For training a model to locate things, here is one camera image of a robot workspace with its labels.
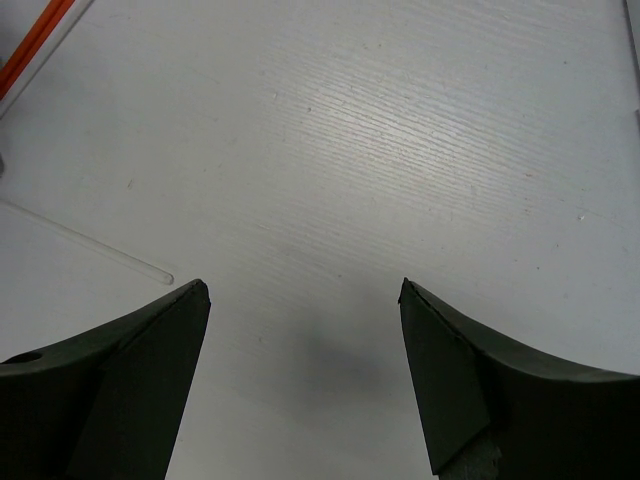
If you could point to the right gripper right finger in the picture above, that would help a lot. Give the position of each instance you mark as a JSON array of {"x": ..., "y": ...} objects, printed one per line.
[{"x": 492, "y": 407}]

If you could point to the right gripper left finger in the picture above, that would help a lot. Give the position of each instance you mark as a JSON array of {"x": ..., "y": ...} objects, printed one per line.
[{"x": 107, "y": 403}]

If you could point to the orange chopstick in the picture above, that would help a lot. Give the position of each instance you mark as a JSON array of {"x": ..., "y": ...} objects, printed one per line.
[{"x": 33, "y": 40}]

